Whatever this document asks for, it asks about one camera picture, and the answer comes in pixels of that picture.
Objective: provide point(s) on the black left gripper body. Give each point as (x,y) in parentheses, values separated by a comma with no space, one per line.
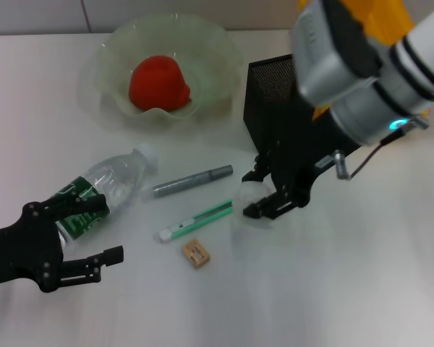
(25,253)

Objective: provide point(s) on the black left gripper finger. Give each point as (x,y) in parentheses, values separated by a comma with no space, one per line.
(95,202)
(114,254)

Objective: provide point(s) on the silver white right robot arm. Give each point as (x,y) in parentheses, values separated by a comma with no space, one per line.
(369,112)

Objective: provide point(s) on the green glass fruit plate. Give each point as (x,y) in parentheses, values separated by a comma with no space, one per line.
(209,54)

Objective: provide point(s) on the small wooden pencil sharpener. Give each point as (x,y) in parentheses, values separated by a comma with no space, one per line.
(196,253)

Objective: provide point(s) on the grey marker pen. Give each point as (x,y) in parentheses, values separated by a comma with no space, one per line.
(188,180)

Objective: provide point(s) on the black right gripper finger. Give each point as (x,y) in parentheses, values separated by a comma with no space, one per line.
(267,207)
(262,170)

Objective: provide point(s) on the green utility knife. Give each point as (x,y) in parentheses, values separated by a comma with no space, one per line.
(202,217)

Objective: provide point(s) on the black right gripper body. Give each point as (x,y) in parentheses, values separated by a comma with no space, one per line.
(300,159)

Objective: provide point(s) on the white paper ball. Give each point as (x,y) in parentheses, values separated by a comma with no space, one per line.
(251,193)

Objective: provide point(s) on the clear bottle with green label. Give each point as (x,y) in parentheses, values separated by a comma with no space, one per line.
(123,170)

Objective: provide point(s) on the black mesh pen holder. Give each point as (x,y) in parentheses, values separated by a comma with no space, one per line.
(264,108)

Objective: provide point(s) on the yellow plastic bin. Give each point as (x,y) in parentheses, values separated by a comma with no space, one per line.
(383,18)

